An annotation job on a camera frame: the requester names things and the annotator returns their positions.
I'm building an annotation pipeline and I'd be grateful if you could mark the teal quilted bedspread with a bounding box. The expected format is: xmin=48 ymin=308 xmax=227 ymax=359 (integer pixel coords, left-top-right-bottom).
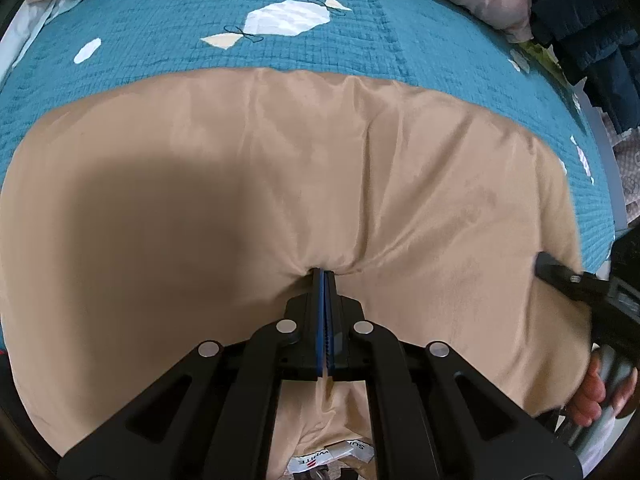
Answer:
xmin=0 ymin=0 xmax=618 ymax=273

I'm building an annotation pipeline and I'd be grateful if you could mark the pink patterned cloth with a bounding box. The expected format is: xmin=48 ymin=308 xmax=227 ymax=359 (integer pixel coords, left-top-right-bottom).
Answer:
xmin=612 ymin=127 xmax=640 ymax=231

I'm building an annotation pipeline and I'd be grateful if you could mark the tan button-up shirt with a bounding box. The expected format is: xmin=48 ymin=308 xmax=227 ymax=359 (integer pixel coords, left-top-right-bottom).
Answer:
xmin=0 ymin=67 xmax=593 ymax=480

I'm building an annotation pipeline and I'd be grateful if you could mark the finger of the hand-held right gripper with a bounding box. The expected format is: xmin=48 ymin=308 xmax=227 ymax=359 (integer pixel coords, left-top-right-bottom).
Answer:
xmin=534 ymin=252 xmax=601 ymax=307

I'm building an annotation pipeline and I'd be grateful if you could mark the mint green bed frame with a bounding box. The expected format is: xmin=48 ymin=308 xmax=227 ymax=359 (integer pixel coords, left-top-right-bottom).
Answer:
xmin=570 ymin=95 xmax=628 ymax=233

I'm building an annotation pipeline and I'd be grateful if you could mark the navy and yellow puffer jacket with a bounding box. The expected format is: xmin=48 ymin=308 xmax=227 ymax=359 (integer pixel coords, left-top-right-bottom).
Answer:
xmin=527 ymin=0 xmax=640 ymax=133

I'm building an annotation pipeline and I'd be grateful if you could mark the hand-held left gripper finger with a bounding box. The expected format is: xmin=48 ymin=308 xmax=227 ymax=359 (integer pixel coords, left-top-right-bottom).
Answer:
xmin=57 ymin=267 xmax=326 ymax=480
xmin=325 ymin=267 xmax=583 ymax=480

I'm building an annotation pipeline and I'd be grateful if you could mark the person's right hand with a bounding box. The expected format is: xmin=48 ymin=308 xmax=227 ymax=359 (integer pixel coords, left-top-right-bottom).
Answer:
xmin=570 ymin=352 xmax=640 ymax=428

